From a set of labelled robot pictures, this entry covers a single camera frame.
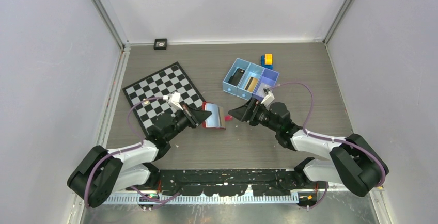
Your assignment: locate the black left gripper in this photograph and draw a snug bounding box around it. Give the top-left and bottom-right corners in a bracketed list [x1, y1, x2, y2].
[165, 103, 211, 142]

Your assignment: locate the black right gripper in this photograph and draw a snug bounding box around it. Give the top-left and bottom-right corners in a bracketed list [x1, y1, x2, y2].
[228, 97, 280, 133]

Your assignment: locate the red leather card holder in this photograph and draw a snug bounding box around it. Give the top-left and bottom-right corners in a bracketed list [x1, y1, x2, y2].
[202, 102, 233, 129]

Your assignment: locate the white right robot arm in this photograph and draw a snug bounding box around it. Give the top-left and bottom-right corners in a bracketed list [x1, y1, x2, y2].
[228, 99, 389, 197]

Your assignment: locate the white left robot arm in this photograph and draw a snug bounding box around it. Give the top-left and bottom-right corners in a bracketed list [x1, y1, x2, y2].
[67, 105, 212, 208]

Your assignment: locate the orange card in drawer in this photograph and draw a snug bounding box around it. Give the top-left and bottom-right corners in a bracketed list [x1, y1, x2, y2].
[244, 77, 258, 93]

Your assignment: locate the black card in drawer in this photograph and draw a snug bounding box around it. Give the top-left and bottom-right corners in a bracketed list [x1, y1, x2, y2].
[228, 68, 245, 86]

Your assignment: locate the light blue middle drawer box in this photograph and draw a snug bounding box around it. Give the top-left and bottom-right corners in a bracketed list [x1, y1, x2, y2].
[237, 63, 264, 100]

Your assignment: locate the light blue drawer box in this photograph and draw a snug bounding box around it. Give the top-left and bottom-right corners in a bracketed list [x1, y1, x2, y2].
[237, 63, 264, 100]
[222, 58, 251, 98]

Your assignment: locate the light blue left drawer box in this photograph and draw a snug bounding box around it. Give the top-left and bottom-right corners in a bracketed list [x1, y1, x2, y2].
[222, 58, 251, 98]

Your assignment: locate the black white chessboard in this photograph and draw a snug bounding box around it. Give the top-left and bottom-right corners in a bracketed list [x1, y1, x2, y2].
[122, 62, 205, 134]

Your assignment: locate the purple drawer box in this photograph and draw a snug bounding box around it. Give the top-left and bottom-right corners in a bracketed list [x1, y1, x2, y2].
[252, 68, 279, 102]

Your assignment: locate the blue orange toy block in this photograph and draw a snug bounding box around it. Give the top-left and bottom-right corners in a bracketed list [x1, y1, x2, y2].
[261, 53, 273, 70]

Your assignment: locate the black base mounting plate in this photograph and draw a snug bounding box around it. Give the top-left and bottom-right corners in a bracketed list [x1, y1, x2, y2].
[124, 162, 329, 198]

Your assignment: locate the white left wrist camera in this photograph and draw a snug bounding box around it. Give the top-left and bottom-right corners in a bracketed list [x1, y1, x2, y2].
[163, 91, 183, 110]

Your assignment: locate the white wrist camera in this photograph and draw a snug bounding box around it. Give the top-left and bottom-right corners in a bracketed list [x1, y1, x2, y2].
[261, 88, 275, 106]
[163, 91, 183, 110]

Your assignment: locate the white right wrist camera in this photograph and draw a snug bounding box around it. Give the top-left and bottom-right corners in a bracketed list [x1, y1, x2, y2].
[261, 88, 275, 106]

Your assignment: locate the black square wall socket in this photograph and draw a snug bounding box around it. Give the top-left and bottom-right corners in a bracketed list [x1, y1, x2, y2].
[153, 38, 168, 50]

